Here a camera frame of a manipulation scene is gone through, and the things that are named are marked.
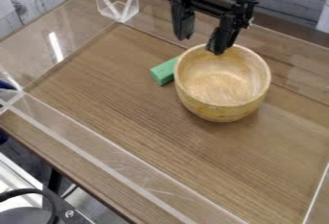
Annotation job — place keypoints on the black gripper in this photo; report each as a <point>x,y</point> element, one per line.
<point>233,12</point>

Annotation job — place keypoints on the green rectangular block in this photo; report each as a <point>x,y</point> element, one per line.
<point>163,73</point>

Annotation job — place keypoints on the light brown wooden bowl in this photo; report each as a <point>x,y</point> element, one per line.
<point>223,88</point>

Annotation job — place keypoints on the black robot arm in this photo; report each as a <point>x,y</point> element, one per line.
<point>235,14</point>

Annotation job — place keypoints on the blue object at left edge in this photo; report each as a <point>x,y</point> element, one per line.
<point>5,85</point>

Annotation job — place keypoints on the black table leg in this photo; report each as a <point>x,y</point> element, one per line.
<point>56,181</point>

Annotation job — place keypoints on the clear acrylic tray wall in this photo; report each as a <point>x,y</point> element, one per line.
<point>90,112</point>

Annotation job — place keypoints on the black metal bracket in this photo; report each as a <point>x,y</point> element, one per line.
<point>68,213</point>

